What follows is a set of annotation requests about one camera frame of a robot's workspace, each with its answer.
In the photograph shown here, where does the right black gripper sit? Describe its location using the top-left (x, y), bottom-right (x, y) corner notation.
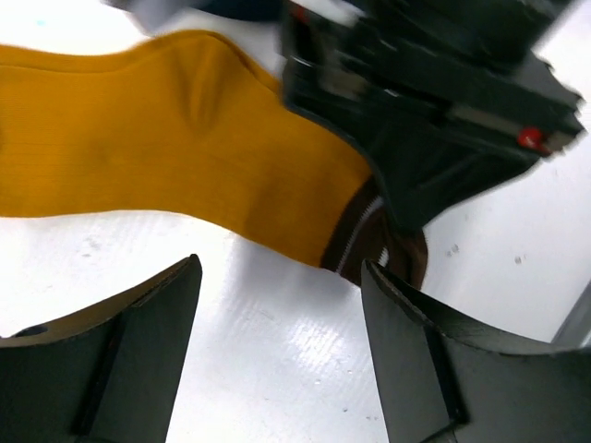
top-left (282, 1), bottom-right (583, 231)

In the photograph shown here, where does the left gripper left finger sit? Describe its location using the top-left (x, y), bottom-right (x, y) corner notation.
top-left (1, 255), bottom-right (202, 442)

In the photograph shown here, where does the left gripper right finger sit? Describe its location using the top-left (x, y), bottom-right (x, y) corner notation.
top-left (361, 261), bottom-right (590, 443)

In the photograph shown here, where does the mustard yellow striped sock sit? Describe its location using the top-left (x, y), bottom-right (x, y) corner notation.
top-left (1, 30), bottom-right (428, 287)

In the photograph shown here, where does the navy blue sock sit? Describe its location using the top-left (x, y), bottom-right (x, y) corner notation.
top-left (189, 0), bottom-right (283, 23)

